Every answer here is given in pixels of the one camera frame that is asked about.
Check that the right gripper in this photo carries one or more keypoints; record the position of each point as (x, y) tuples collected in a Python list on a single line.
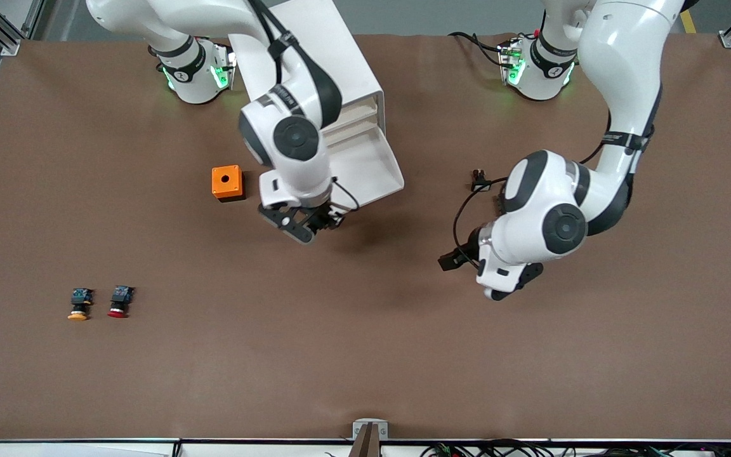
[(322, 218)]

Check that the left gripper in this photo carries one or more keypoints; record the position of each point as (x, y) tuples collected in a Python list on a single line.
[(469, 247)]

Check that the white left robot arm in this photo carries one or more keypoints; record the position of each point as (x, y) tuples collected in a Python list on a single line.
[(619, 57)]

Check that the red mushroom push button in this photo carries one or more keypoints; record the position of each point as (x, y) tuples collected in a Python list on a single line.
[(120, 303)]

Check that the yellow mushroom push button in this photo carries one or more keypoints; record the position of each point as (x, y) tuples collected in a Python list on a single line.
[(79, 304)]

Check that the brown terminal block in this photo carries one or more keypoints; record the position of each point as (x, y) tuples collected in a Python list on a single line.
[(500, 203)]

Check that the orange box with hole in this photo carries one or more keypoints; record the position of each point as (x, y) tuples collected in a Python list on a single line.
[(226, 181)]

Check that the black switch with white face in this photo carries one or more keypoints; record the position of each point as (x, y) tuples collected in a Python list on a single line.
[(480, 181)]

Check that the grey metal bracket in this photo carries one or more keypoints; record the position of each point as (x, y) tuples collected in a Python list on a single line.
[(370, 435)]

